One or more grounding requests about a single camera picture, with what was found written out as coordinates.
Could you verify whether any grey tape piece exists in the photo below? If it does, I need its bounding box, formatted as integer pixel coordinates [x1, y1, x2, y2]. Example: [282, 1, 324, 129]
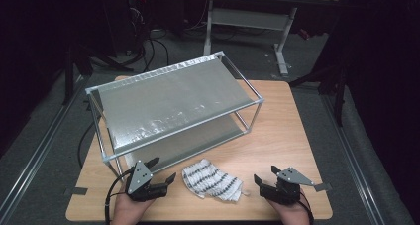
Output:
[313, 182, 333, 192]
[63, 186, 88, 196]

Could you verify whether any black floor cable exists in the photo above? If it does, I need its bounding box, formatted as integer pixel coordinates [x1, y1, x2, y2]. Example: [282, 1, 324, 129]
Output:
[77, 120, 97, 169]

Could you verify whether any white-legged desk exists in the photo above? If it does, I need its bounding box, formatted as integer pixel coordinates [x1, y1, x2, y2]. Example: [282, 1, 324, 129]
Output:
[197, 0, 341, 76]

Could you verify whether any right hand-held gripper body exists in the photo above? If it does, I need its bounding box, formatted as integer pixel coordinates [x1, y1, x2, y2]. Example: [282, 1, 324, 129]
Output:
[259, 167, 315, 206]

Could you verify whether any black computer tower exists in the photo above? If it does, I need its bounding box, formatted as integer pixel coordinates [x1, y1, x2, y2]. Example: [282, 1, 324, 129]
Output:
[127, 0, 150, 55]

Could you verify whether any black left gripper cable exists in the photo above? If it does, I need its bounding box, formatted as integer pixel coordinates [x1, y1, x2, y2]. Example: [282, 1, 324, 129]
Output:
[104, 169, 135, 225]

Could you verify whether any bundle of black cables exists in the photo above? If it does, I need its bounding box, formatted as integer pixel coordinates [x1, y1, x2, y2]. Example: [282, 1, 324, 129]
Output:
[142, 28, 171, 73]

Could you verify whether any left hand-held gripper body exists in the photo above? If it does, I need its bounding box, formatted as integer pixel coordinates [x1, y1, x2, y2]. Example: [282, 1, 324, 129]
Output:
[126, 160, 168, 203]

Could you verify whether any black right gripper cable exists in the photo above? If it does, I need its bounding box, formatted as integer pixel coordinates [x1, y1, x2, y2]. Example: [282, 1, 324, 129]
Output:
[298, 189, 315, 225]

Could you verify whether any silver two-tier shelf rack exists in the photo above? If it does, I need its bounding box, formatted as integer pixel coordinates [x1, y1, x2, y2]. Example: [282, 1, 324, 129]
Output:
[84, 51, 265, 179]

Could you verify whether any white grey-striped cloth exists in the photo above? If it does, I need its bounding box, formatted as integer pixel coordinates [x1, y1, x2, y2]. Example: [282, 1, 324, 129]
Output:
[181, 158, 251, 203]

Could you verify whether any black metal stand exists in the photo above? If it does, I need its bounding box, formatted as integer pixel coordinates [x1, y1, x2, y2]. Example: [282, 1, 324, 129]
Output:
[288, 53, 351, 127]
[62, 43, 133, 106]

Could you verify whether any person's right hand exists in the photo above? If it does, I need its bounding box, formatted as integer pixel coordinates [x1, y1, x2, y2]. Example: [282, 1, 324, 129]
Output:
[265, 198, 311, 225]

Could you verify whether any person's left hand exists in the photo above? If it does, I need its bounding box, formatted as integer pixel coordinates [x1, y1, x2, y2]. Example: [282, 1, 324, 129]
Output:
[110, 184, 157, 225]

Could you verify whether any aluminium floor rail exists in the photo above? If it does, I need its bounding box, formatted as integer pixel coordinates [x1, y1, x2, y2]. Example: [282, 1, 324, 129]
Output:
[0, 75, 88, 219]
[321, 94, 385, 225]

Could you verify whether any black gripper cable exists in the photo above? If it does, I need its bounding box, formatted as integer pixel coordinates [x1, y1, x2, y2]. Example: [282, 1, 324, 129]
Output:
[298, 189, 315, 225]
[104, 169, 135, 225]

